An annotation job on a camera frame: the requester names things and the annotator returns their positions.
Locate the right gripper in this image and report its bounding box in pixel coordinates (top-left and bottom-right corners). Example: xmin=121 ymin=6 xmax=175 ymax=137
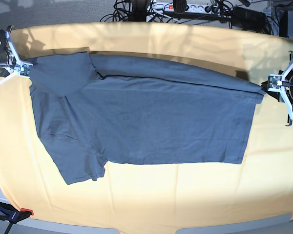
xmin=0 ymin=25 xmax=24 ymax=86

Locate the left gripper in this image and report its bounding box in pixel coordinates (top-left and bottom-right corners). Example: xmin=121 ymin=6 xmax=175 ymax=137
xmin=280 ymin=51 xmax=293 ymax=127

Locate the blue-grey T-shirt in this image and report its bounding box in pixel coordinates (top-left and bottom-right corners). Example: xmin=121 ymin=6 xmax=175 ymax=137
xmin=30 ymin=52 xmax=264 ymax=184

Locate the black power adapter box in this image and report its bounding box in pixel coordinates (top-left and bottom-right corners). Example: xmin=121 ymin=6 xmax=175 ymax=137
xmin=232 ymin=6 xmax=266 ymax=25

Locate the yellow table cloth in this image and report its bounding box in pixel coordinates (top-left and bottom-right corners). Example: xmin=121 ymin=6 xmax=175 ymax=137
xmin=0 ymin=23 xmax=293 ymax=234

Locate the white power strip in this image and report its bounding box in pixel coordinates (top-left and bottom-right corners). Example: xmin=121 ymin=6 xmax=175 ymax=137
xmin=152 ymin=2 xmax=220 ymax=15

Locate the blue red bar clamp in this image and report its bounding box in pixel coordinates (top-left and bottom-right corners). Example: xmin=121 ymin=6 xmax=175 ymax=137
xmin=0 ymin=202 xmax=34 ymax=234

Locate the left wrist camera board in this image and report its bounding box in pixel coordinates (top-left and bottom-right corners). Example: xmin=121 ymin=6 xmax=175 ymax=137
xmin=267 ymin=74 xmax=282 ymax=92

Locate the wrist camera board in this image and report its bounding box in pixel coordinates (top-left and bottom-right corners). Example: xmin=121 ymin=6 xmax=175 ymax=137
xmin=14 ymin=63 xmax=33 ymax=77
xmin=267 ymin=74 xmax=282 ymax=92

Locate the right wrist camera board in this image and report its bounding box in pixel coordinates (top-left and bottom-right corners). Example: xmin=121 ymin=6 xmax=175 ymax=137
xmin=14 ymin=63 xmax=33 ymax=77

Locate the black cable bundle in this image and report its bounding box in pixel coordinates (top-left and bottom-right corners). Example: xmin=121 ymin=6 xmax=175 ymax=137
xmin=100 ymin=0 xmax=186 ymax=24

